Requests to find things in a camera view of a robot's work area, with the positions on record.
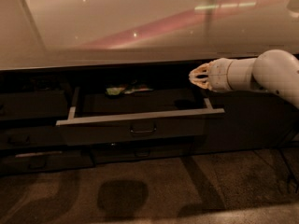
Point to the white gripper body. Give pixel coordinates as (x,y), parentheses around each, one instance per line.
(220,75)

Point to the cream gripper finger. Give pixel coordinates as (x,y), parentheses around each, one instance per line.
(200,71)
(201,82)

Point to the dark drawer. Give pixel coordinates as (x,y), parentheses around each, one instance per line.
(45,162)
(115,154)
(32,105)
(97,118)
(44,136)

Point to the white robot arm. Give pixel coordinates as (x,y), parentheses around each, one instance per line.
(274,71)

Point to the items inside top drawer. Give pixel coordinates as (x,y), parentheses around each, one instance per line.
(126,89)

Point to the dark cabinet door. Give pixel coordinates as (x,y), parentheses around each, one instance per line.
(250,120)

